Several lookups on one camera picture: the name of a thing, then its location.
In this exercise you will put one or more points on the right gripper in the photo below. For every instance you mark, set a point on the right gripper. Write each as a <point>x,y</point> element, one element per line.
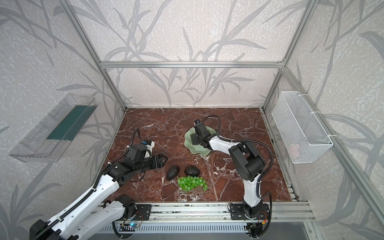
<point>197,139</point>

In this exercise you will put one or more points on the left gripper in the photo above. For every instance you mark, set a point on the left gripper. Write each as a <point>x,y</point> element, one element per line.
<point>156,161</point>

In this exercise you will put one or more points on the dark avocado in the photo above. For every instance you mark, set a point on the dark avocado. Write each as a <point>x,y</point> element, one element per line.
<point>172,172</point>
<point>192,171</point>

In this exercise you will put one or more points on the green grape bunch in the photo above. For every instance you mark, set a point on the green grape bunch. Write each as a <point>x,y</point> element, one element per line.
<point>189,183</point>

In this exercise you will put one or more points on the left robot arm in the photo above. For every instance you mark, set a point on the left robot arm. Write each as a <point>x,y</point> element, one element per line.
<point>113,176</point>

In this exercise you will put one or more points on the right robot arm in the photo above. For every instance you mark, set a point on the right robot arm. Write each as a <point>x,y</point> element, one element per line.
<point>248,162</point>

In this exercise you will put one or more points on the green scalloped fruit bowl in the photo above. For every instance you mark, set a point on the green scalloped fruit bowl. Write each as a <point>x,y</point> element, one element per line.
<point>195,149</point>

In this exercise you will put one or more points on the pink item in basket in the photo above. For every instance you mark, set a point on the pink item in basket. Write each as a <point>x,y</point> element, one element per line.
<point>294,151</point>

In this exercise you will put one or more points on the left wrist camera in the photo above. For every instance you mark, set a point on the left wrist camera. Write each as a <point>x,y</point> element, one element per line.
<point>149,144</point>

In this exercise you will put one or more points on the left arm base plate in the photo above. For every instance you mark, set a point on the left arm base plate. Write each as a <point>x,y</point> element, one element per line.
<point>139,212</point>

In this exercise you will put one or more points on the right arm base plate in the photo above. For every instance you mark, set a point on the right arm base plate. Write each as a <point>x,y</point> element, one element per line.
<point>237,212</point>

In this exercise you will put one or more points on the white wire mesh basket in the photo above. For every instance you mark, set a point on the white wire mesh basket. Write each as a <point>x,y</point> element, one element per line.
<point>299,124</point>

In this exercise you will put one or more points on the clear plastic wall bin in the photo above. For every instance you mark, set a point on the clear plastic wall bin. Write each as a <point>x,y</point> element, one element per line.
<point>48,141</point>

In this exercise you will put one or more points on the aluminium front rail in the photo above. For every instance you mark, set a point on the aluminium front rail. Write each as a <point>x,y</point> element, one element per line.
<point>206,212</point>

